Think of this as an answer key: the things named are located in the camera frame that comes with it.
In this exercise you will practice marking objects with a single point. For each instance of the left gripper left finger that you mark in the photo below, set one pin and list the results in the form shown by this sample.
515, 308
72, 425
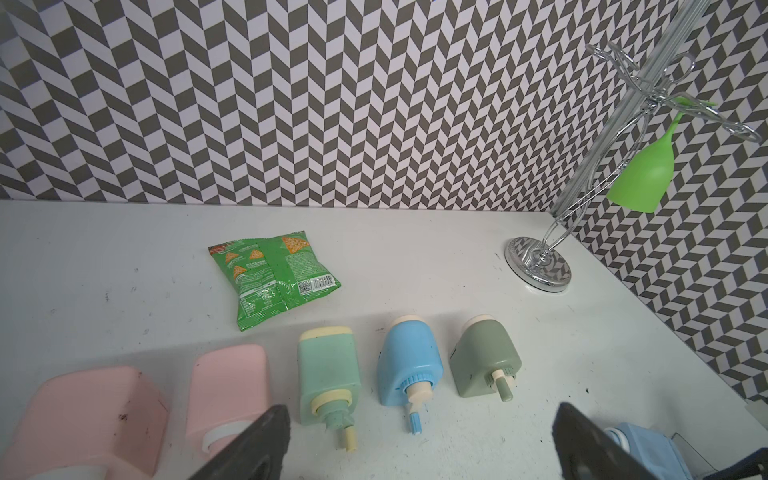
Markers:
257, 453

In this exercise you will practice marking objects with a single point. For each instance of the grey transparent tray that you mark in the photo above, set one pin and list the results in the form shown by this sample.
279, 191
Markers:
696, 463

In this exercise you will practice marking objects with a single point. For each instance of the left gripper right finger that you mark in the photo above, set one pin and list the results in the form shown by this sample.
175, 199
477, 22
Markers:
586, 452

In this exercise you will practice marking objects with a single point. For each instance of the green plastic wine glass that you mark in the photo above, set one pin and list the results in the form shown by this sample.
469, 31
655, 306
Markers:
646, 177

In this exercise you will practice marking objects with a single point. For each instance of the light blue pencil sharpener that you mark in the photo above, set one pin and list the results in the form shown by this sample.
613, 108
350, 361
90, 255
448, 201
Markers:
654, 451

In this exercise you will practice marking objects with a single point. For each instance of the metal wire glass rack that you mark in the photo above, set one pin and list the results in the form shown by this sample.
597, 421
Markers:
536, 260

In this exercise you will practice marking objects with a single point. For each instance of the sage green pencil sharpener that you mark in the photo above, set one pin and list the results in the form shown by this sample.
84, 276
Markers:
484, 359

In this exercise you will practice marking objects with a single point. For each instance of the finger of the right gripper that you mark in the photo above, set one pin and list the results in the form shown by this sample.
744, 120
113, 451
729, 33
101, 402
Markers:
754, 465

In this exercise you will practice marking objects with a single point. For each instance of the green snack bag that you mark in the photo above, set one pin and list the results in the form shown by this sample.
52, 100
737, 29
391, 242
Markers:
272, 275

